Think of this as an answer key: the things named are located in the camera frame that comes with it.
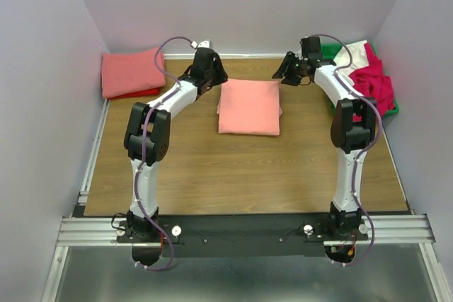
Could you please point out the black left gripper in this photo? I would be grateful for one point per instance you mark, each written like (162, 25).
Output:
(221, 75)

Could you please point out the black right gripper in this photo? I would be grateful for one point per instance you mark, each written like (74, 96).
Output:
(282, 68)

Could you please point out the salmon pink t-shirt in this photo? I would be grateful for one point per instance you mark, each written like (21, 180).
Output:
(249, 107)

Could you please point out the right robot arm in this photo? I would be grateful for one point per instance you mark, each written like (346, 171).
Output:
(353, 128)

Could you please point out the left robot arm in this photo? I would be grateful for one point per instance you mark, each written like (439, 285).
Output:
(147, 137)

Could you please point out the white t-shirt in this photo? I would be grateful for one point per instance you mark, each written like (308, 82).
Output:
(359, 58)

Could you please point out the magenta t-shirt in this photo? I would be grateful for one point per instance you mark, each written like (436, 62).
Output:
(372, 82)

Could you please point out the folded coral t-shirt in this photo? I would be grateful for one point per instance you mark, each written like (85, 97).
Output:
(123, 74)

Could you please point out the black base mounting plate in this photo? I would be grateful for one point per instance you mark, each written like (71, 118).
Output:
(239, 235)

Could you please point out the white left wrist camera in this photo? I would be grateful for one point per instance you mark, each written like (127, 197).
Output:
(203, 44)

